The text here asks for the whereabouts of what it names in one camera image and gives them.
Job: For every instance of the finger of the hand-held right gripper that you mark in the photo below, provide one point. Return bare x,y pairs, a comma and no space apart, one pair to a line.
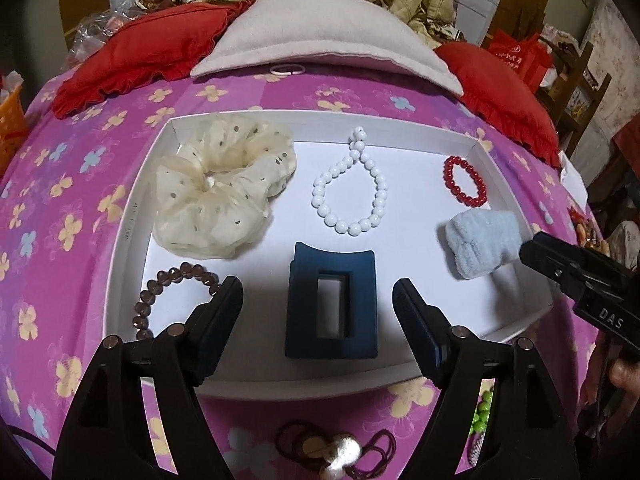
585,259
550,270

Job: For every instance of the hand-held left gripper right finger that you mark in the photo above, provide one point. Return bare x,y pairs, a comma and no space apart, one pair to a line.
415,325

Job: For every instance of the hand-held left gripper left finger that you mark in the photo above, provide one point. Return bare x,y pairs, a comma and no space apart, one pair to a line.
225,320

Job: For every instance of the light blue fluffy scrunchie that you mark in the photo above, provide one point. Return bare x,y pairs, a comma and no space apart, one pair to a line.
480,245

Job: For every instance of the white shallow box tray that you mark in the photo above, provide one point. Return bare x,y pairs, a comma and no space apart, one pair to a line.
400,200

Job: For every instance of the person's right hand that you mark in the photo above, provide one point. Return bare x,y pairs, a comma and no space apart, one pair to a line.
625,377

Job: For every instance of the red snack packet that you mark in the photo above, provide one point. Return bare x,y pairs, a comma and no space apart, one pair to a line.
585,230

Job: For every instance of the white paper sheet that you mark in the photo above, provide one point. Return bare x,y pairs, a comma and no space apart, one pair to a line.
570,180

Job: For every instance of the dark blue hair claw clip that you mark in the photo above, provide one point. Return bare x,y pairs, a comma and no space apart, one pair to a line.
305,310

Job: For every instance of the cream dotted organza scrunchie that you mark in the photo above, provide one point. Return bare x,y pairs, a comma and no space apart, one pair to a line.
210,210

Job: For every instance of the purple floral bedsheet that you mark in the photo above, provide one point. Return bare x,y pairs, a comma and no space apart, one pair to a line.
75,210

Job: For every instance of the red ruffled pillow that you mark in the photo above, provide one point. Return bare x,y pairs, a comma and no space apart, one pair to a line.
140,55
490,90

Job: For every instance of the wooden shelf rack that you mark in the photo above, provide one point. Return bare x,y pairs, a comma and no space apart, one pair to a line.
585,60

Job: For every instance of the red shopping bag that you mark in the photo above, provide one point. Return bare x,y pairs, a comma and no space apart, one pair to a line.
525,55

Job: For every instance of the white pillow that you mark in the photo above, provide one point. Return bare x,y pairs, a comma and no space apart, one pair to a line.
320,30

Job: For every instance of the clear plastic bag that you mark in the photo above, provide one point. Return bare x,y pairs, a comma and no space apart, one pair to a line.
95,30

